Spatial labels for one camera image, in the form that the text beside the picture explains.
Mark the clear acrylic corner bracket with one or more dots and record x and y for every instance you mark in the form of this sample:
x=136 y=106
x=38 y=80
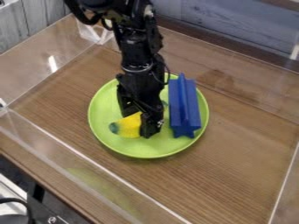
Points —
x=94 y=33

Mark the yellow toy banana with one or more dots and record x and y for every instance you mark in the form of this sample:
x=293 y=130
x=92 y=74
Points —
x=126 y=127

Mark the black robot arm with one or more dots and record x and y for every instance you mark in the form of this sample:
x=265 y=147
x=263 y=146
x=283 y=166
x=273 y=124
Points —
x=129 y=18

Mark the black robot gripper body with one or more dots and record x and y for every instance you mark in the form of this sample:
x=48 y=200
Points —
x=144 y=83

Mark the blue star-shaped block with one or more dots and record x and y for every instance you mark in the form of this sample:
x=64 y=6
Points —
x=184 y=110

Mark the green round plate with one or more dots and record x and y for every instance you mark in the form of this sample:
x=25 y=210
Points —
x=170 y=140

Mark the clear acrylic enclosure wall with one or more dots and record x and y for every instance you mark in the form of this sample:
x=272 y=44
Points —
x=223 y=181

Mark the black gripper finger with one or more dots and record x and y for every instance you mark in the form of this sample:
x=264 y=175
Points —
x=126 y=103
x=152 y=121

